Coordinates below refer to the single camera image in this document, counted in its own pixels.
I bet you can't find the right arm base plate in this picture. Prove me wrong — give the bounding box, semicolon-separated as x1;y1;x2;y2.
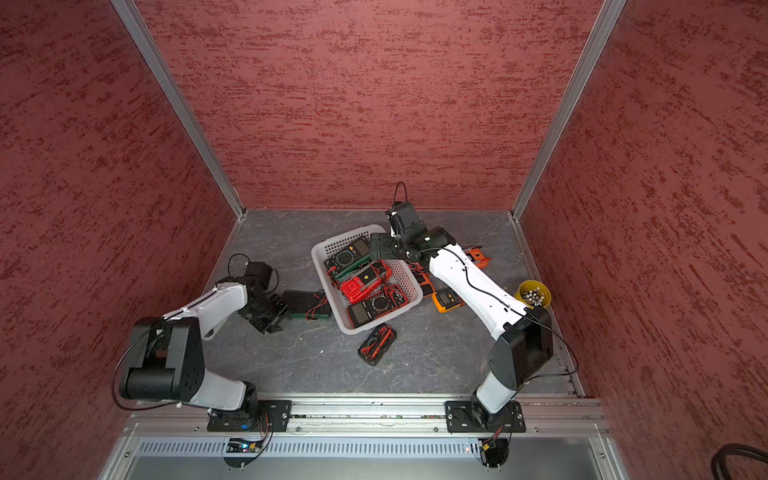
444;401;526;434

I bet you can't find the green multimeter face up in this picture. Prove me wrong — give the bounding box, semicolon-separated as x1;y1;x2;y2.
325;236;370;285

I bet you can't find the black multimeter with red leads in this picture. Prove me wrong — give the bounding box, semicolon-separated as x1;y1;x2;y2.
357;324;397;366

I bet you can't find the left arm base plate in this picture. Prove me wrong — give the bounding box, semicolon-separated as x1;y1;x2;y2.
207;399;293;434

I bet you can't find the orange clamp meter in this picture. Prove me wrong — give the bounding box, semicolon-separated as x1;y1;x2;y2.
409;265;435;298

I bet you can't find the large red black multimeter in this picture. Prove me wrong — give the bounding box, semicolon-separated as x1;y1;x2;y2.
347;284;408;328

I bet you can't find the black cable coil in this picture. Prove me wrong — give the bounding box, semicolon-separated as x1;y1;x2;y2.
710;442;768;480

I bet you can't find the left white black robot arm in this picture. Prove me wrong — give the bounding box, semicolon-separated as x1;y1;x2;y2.
111;277;291;433

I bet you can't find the orange multimeter with leads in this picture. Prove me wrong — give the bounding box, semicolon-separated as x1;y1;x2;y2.
464;245;491;270

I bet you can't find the small black multimeter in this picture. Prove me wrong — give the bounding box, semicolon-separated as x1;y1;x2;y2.
325;246;361;275

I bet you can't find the white plastic perforated basket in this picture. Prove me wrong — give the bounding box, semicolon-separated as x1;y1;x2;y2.
311;224;423;335

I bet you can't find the green multimeter face down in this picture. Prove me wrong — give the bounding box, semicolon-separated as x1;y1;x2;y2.
282;290;332;321

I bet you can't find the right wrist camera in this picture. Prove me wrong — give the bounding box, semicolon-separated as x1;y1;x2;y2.
386;201;427;241

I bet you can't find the small red multimeter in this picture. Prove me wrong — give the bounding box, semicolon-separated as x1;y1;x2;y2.
340;260;392;305

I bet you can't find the yellow cup with batteries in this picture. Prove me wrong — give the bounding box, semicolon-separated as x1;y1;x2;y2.
515;280;552;308

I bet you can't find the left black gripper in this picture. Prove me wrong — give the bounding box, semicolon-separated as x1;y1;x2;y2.
242;292;291;333

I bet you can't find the yellow black multimeter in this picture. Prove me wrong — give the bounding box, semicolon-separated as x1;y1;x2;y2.
432;287;465;314

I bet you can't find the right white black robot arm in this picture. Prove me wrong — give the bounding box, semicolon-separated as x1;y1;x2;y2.
370;227;555;426

